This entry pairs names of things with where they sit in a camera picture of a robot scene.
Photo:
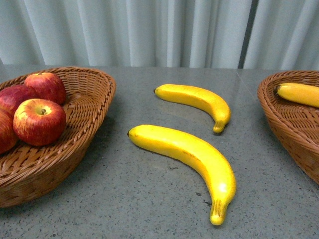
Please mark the pale green curtain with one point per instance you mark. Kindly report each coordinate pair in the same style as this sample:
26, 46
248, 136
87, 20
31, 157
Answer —
242, 34

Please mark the large red yellow apple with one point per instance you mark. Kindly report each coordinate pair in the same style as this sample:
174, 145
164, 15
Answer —
39, 122

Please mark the banana in right basket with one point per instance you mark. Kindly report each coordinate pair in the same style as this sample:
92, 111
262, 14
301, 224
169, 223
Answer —
299, 93

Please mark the left brown wicker basket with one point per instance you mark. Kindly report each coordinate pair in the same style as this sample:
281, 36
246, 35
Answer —
28, 172

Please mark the brown wicker basket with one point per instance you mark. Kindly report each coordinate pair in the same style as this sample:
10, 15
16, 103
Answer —
295, 126
28, 172

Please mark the large yellow banana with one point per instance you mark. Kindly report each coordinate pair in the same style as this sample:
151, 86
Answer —
200, 155

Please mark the right brown wicker basket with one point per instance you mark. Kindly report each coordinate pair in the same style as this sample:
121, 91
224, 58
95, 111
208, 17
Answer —
295, 126

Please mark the red apple at left edge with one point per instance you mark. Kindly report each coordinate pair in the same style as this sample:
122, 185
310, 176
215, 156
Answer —
8, 138

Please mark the small yellow banana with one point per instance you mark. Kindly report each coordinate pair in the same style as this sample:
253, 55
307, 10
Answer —
200, 98

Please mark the small red yellow apple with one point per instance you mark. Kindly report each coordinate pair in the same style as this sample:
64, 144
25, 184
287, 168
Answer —
48, 86

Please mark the dark red apple in basket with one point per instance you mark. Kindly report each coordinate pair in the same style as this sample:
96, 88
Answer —
11, 97

